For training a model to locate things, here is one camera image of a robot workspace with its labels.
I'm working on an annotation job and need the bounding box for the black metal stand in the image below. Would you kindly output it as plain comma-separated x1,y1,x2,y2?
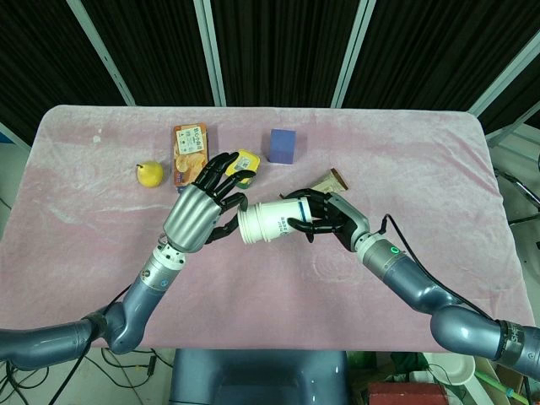
493,154,540,224

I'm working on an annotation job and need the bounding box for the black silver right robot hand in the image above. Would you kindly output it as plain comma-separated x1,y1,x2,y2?
280,187,371,250

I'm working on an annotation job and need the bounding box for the purple foam cube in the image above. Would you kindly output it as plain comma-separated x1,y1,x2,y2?
268,128,298,165

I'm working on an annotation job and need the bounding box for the pink velvet tablecloth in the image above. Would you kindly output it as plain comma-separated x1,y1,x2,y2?
0,104,533,351

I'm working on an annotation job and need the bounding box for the green tub yellow lid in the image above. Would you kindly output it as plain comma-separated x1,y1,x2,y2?
223,148,262,190

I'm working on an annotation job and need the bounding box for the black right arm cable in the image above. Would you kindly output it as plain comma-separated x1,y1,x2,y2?
377,213,503,324

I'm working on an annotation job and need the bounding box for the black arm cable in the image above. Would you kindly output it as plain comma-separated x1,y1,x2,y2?
377,213,503,324
46,284,134,405

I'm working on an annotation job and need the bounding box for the orange blue cookie box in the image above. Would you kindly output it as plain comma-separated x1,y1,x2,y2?
170,121,212,189

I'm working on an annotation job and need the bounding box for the blue-grey robot torso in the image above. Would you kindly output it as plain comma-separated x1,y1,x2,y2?
168,348,351,405

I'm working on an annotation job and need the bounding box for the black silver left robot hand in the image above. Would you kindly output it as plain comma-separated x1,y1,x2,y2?
162,151,257,255

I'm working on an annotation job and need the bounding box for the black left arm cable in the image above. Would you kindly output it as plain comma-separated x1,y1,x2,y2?
46,284,134,405

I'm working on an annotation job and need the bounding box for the black partition panel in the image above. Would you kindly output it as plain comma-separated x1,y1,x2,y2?
210,0,359,109
79,0,214,106
341,0,540,111
480,54,540,132
0,0,127,144

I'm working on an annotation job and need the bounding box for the black floor cable with switch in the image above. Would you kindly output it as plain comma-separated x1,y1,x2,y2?
100,346,170,387

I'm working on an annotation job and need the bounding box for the white paper cup blue band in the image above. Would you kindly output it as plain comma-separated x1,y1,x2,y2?
247,197,316,244
240,203,252,245
237,204,248,245
238,203,250,245

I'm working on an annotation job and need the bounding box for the yellow pear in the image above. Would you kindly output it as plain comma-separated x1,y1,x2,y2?
135,160,165,190

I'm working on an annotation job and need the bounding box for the white bowl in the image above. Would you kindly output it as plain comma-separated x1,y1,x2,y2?
425,353,477,387

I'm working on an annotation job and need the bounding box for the red box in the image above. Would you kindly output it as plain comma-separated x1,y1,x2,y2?
367,381,449,405

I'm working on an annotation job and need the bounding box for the light partition frame post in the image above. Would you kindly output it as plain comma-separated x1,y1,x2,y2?
330,0,377,109
66,0,137,106
467,31,540,117
0,121,31,149
192,0,228,106

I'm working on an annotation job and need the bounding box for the brown beige snack bar wrapper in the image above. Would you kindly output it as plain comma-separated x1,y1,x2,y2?
310,167,350,194

